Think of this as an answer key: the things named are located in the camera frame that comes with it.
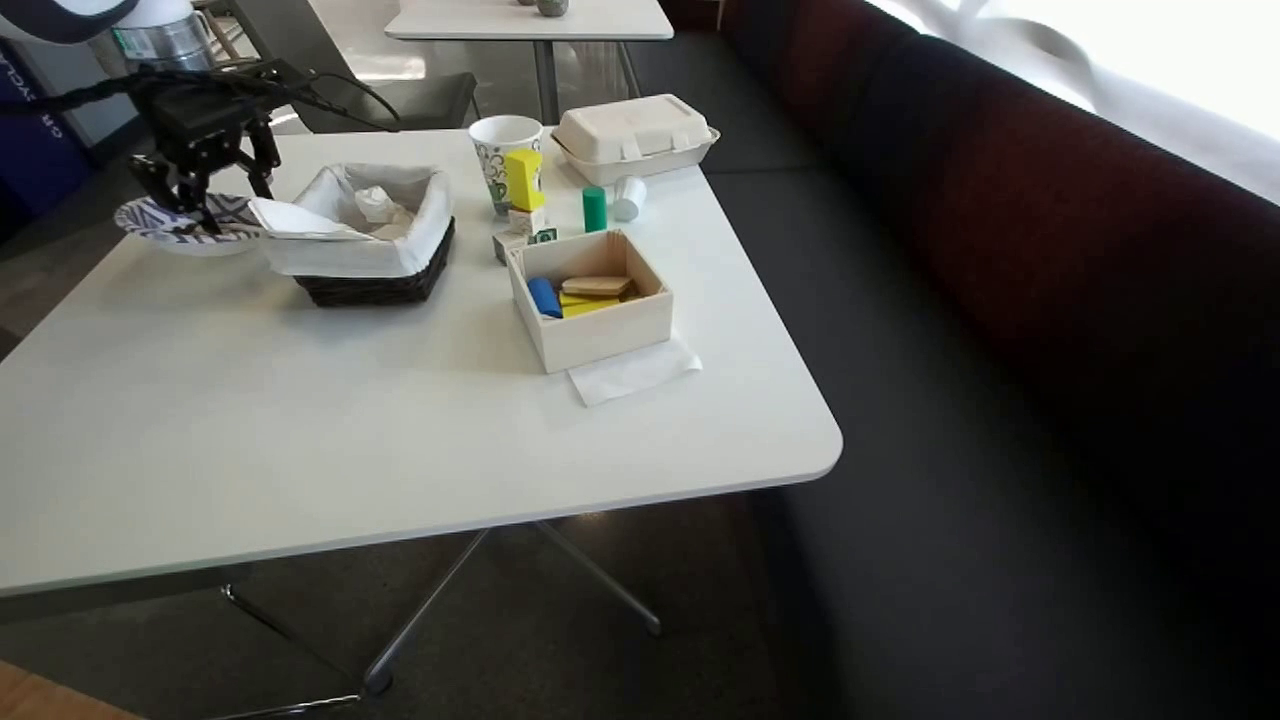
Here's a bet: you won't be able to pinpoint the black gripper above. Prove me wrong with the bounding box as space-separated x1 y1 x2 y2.
129 72 288 223

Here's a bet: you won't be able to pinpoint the printed paper cup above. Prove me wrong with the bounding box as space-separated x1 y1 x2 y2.
463 114 553 221

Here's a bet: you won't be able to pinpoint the small white pod cup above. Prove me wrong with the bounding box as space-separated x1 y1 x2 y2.
608 177 652 223

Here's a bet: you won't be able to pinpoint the crumpled white paper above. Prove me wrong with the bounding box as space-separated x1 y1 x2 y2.
349 183 402 228

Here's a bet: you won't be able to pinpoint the blue cabinet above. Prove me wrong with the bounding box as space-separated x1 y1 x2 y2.
0 23 146 215

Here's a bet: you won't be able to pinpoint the white table slab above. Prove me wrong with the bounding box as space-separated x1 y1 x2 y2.
309 0 434 88

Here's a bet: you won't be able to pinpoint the black basket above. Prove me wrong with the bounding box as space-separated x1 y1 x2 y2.
293 215 459 311

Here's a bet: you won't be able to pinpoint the blue toy block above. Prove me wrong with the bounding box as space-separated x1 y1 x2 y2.
524 274 569 320

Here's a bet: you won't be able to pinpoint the flat yellow toy block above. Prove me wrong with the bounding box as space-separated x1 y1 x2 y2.
556 291 629 325

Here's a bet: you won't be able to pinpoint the plain wooden toy block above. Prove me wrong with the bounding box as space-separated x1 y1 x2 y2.
556 274 631 299

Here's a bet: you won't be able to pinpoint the white wooden box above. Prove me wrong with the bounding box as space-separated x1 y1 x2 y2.
501 223 679 382

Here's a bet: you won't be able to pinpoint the white foam clamshell container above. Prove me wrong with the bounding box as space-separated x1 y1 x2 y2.
549 88 726 188

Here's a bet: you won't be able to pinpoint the white paper napkin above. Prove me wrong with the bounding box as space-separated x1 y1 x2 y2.
566 336 706 409

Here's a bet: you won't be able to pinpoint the metal folding table legs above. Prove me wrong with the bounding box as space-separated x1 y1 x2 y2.
215 516 670 713

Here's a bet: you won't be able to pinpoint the dark red bench sofa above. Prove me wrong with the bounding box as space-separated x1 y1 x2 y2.
666 0 1280 720

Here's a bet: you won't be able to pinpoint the metal chair frame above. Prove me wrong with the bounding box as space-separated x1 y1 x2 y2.
197 7 309 136

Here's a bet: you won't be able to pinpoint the thin black cable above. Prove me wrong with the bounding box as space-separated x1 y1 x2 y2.
253 55 412 131

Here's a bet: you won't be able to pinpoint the black cable chain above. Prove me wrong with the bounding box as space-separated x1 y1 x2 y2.
0 60 151 123

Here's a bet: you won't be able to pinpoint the white pedestal table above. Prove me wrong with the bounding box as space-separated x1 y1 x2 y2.
379 0 679 123

